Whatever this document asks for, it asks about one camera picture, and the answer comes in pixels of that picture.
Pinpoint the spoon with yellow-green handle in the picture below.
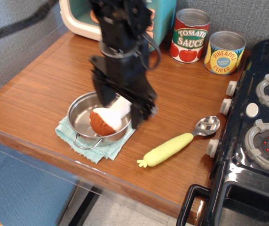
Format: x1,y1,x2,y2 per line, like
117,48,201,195
136,116,221,168

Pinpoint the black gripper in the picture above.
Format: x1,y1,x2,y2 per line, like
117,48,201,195
89,49,158,129

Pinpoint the light blue cloth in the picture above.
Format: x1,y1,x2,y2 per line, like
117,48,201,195
55,117,135,164

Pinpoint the toy microwave teal and cream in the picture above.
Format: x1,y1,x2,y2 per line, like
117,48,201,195
59,0,176,53

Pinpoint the black toy stove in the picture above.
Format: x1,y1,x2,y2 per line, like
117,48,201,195
177,39,269,226

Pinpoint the pineapple slices can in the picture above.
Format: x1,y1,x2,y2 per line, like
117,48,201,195
204,31,246,75

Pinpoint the black braided cable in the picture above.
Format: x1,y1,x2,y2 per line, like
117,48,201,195
0,0,60,44

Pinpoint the plush mushroom toy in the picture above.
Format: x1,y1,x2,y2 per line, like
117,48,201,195
89,96,132,136

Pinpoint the tomato sauce can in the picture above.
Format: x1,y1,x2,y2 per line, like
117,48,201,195
170,8,211,63

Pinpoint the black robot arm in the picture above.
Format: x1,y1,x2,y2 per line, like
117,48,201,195
89,0,159,129

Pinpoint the stainless steel pot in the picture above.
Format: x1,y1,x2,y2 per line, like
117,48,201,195
67,91,132,150

